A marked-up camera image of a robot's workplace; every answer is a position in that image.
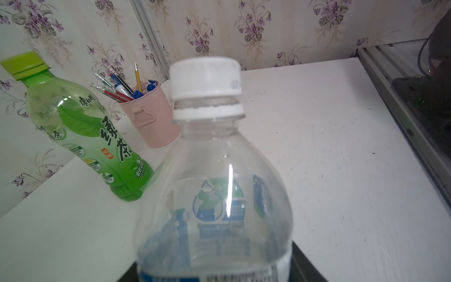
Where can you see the white bottle cap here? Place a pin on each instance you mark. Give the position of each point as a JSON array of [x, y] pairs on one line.
[[205, 77]]

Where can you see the pens in pink cup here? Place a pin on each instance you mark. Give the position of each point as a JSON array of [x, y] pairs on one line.
[[116, 88]]

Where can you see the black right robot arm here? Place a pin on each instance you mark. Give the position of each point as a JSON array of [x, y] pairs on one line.
[[429, 95]]

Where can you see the clear plastic water bottle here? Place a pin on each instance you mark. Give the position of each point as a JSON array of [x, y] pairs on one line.
[[215, 210]]

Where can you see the green bottle cap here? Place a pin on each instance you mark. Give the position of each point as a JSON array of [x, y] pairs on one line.
[[24, 65]]

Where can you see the pink pen holder cup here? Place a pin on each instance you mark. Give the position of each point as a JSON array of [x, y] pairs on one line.
[[152, 116]]

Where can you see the green plastic bottle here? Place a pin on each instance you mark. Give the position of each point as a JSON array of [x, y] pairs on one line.
[[72, 117]]

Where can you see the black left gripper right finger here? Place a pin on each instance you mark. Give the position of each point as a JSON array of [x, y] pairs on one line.
[[302, 270]]

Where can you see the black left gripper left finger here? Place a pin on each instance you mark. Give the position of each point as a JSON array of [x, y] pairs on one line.
[[130, 275]]

